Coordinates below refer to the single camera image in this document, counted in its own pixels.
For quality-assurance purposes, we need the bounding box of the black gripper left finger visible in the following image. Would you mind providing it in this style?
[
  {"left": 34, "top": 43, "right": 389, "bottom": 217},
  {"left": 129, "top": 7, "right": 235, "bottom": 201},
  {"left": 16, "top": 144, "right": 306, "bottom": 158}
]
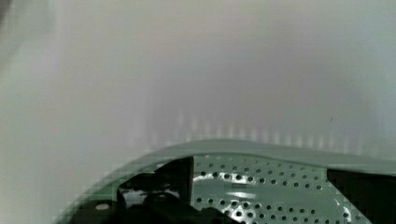
[{"left": 117, "top": 157, "right": 194, "bottom": 209}]

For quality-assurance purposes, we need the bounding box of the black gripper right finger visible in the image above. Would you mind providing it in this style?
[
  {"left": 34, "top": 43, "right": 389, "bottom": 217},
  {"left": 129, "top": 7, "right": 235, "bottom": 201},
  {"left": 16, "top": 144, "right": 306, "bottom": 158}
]
[{"left": 327, "top": 169, "right": 396, "bottom": 224}]

